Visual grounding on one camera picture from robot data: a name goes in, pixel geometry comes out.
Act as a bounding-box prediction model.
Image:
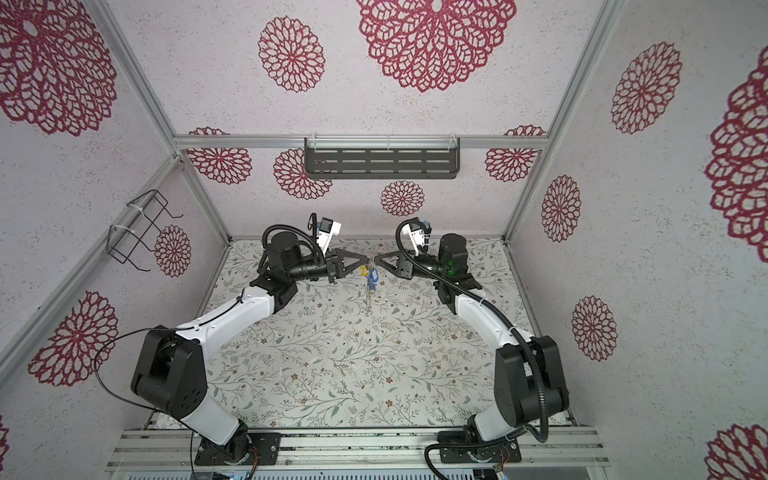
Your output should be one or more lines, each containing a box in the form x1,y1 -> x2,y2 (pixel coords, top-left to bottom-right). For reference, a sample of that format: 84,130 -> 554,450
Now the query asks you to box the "blue key tag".
367,268 -> 379,291

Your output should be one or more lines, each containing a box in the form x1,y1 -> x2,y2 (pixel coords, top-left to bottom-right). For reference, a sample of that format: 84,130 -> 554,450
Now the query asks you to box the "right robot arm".
374,233 -> 569,444

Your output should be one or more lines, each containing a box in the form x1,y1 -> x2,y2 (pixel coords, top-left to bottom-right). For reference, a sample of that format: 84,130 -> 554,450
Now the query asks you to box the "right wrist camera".
403,218 -> 432,257

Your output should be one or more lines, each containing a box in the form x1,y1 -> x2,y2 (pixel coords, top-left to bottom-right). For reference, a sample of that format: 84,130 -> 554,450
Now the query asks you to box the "grey slotted wall shelf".
304,137 -> 461,180

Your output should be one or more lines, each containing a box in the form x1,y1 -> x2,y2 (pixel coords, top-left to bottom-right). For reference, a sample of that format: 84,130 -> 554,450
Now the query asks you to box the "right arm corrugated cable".
394,218 -> 551,480

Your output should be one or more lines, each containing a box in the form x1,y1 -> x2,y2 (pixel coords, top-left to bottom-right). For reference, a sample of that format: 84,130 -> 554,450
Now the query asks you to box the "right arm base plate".
437,431 -> 522,464

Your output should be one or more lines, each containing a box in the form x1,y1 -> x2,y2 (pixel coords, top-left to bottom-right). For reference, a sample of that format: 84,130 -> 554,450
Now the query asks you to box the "black wire wall basket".
105,189 -> 183,273

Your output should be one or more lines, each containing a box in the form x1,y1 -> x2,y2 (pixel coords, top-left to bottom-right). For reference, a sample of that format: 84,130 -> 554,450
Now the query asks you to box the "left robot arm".
130,224 -> 369,465

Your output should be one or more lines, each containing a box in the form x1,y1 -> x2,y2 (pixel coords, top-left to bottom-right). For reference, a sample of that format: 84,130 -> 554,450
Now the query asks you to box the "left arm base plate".
193,432 -> 282,467

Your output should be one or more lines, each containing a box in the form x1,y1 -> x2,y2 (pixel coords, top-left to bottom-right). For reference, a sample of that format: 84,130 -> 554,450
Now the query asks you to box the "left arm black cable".
92,326 -> 199,480

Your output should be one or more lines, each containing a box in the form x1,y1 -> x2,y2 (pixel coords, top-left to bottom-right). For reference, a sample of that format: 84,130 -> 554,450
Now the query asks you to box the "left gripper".
289,249 -> 368,283

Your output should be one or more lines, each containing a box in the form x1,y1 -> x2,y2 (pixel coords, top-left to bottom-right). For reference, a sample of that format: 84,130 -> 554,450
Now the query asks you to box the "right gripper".
376,251 -> 449,286

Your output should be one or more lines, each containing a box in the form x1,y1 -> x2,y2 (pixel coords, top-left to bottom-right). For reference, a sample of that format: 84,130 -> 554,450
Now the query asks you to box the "aluminium front rail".
104,426 -> 610,473

